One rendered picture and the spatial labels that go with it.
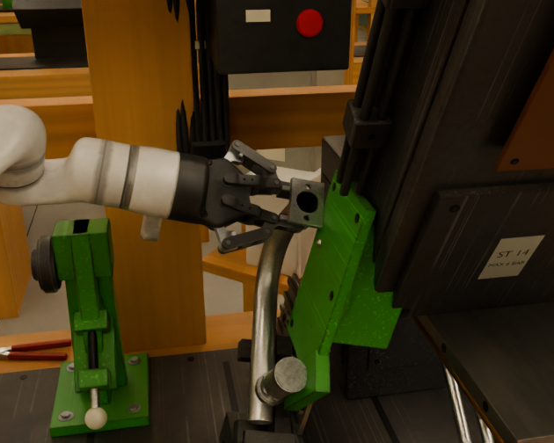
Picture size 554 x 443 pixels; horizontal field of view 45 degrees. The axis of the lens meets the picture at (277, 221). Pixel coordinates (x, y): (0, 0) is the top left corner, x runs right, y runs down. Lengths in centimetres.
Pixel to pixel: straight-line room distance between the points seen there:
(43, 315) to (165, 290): 197
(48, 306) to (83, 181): 240
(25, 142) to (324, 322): 35
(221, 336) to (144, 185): 51
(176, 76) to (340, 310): 43
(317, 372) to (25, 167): 36
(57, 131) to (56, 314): 200
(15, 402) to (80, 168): 45
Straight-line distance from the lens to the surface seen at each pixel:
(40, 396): 105
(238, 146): 77
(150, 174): 71
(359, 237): 66
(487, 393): 66
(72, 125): 107
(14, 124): 70
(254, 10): 85
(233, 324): 119
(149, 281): 107
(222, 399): 99
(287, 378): 72
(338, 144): 95
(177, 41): 95
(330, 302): 70
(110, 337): 94
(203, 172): 72
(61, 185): 73
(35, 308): 309
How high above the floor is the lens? 153
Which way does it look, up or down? 24 degrees down
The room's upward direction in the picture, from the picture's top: straight up
